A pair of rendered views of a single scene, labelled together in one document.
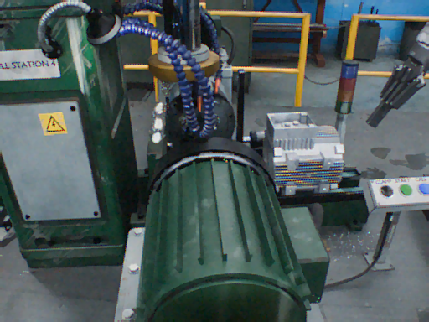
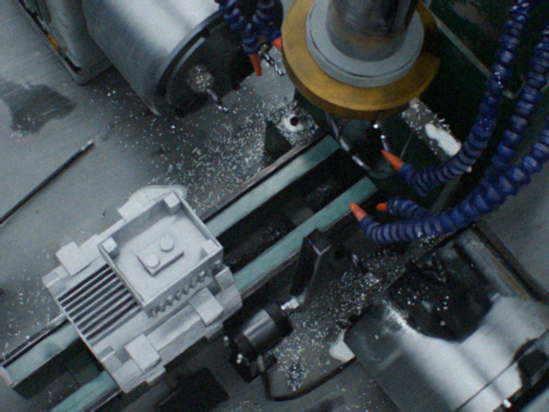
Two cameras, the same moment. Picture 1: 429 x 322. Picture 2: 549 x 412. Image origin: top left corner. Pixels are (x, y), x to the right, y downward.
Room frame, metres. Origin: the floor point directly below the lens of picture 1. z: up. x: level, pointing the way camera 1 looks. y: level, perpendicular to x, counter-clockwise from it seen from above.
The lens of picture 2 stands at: (1.30, -0.34, 2.17)
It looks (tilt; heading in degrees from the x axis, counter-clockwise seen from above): 68 degrees down; 139
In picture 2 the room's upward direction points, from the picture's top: 7 degrees clockwise
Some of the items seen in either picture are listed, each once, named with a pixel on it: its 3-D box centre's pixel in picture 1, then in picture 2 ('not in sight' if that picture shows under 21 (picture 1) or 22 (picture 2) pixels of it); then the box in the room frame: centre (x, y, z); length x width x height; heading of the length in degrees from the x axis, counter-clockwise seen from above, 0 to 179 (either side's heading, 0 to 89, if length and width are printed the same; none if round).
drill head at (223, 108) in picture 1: (198, 110); (470, 347); (1.28, 0.06, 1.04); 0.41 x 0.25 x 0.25; 4
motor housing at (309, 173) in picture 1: (300, 158); (141, 293); (0.97, -0.26, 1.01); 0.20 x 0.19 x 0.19; 94
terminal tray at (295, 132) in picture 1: (290, 131); (161, 254); (0.96, -0.22, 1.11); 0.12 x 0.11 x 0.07; 94
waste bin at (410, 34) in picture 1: (415, 39); not in sight; (5.43, -2.94, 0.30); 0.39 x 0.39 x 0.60
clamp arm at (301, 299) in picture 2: (240, 109); (307, 275); (1.09, -0.08, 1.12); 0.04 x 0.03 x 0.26; 94
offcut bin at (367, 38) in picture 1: (359, 31); not in sight; (5.45, -2.10, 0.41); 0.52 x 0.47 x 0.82; 84
